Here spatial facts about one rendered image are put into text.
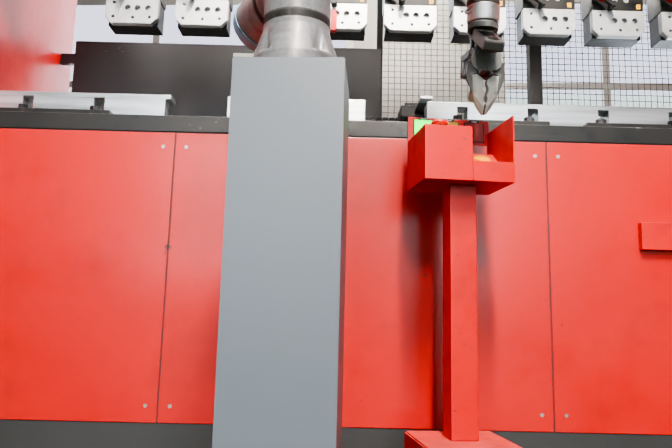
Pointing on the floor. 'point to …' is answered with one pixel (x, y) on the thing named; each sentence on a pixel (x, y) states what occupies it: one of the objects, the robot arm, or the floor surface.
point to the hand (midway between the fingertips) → (484, 108)
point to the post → (534, 74)
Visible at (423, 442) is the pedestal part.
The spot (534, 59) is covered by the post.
